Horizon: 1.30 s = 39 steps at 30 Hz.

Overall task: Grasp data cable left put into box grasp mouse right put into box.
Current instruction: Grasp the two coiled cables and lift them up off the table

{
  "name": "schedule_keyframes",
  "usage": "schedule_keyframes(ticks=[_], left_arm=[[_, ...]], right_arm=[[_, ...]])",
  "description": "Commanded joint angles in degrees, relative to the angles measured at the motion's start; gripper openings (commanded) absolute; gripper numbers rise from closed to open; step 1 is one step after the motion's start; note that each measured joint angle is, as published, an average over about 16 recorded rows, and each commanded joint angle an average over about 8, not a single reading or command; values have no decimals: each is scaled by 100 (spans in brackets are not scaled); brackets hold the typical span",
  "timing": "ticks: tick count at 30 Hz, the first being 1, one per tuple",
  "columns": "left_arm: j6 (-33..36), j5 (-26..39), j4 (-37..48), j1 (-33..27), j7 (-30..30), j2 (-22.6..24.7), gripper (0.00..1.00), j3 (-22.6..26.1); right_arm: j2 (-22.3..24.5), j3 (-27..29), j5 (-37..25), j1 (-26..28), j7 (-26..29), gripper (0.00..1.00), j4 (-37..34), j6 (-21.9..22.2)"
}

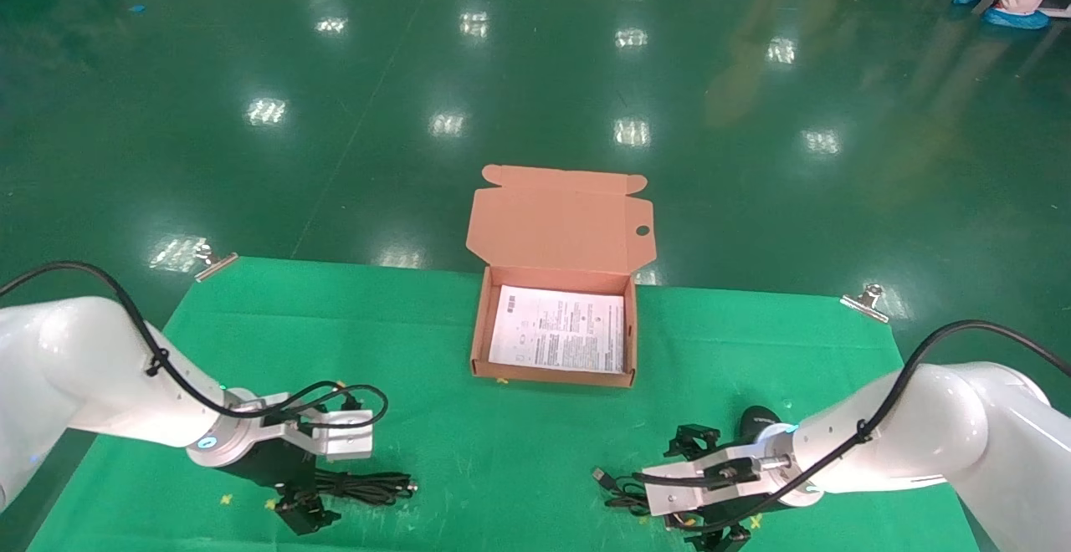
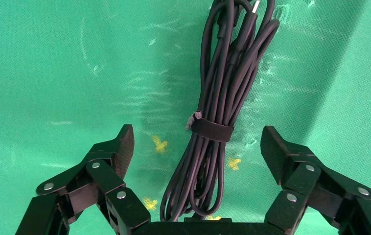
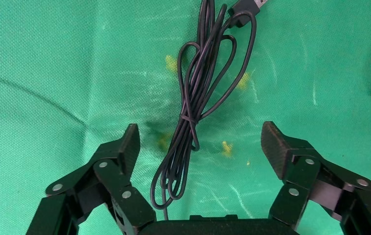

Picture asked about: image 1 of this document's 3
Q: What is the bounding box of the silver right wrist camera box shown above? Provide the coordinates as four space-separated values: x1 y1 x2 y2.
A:
643 443 792 521

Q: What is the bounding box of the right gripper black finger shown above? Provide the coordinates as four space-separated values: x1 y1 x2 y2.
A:
686 527 751 552
665 425 722 461

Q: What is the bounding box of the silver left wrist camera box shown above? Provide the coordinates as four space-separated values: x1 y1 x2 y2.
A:
289 408 375 463

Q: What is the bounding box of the silver binder clip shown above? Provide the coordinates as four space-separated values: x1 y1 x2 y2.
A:
194 243 239 283
839 283 889 324

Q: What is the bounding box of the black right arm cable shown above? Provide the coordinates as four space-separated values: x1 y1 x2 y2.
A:
632 320 1071 529

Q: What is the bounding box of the green table mat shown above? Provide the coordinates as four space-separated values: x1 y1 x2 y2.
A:
25 255 980 552

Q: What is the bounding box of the white printed paper sheet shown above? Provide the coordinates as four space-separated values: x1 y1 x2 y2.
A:
488 284 627 373

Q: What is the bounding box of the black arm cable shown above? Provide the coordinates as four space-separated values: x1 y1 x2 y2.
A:
632 320 1071 529
0 262 390 432

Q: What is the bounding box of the open brown cardboard box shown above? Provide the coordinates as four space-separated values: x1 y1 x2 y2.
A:
464 165 658 389

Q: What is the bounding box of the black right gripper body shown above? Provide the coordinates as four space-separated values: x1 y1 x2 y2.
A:
665 509 754 534

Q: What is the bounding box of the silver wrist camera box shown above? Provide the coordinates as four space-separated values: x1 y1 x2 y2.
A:
289 408 375 463
643 443 792 521

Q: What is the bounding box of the black wired computer mouse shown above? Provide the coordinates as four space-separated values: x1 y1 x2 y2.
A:
592 406 785 515

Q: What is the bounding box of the black data cable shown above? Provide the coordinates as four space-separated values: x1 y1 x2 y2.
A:
314 470 419 508

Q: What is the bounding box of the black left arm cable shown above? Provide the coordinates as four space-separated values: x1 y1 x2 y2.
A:
0 262 390 432

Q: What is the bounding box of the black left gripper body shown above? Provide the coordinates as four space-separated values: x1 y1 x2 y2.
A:
222 439 336 496

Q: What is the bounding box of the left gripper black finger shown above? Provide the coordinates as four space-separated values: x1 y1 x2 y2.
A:
276 495 342 536

